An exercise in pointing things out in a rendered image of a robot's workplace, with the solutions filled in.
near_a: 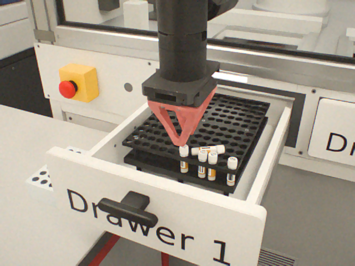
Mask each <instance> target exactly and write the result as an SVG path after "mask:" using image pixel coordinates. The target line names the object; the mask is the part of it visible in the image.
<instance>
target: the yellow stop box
mask: <svg viewBox="0 0 355 266"><path fill-rule="evenodd" d="M58 72H59V78H60V82H61V81H64V80H66V81H69V82H71V83H72V84H73V85H74V88H75V96H74V97H72V98H70V99H71V100H75V101H80V102H84V103H89V102H91V100H93V99H94V98H96V97H98V96H99V89H98V81H97V73H96V68H95V67H92V66H85V65H79V64H73V63H70V64H68V65H66V66H64V67H61V68H59V69H58Z"/></svg>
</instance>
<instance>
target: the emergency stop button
mask: <svg viewBox="0 0 355 266"><path fill-rule="evenodd" d="M58 88H59V92H60V94H61V95H62V96H63V97H65V98H68V99H70V98H72V97H74V96H75V88H74V85H73V84H72V83H71V82H69V81H66V80H64V81H61V82H60V83H59V87H58Z"/></svg>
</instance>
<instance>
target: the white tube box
mask: <svg viewBox="0 0 355 266"><path fill-rule="evenodd" d="M66 150H70V151H74V152H77V153H80V154H84V155H85V154H86V153H87V152H88V151H87V150H82V149H78V148H75V147H71V146H69V147H67V148H66ZM24 182H25V185H26V188H27V192H28V196H29V198H32V199H34V200H37V201H38V202H42V203H45V204H48V205H50V206H53V207H56V208H57V204H56V201H55V196H54V192H53V188H52V183H51V180H50V175H49V171H48V169H47V164H45V165H44V166H43V167H42V168H40V169H39V170H38V171H37V172H35V173H34V174H33V175H32V176H31V177H30V178H29V179H27V180H26V181H24Z"/></svg>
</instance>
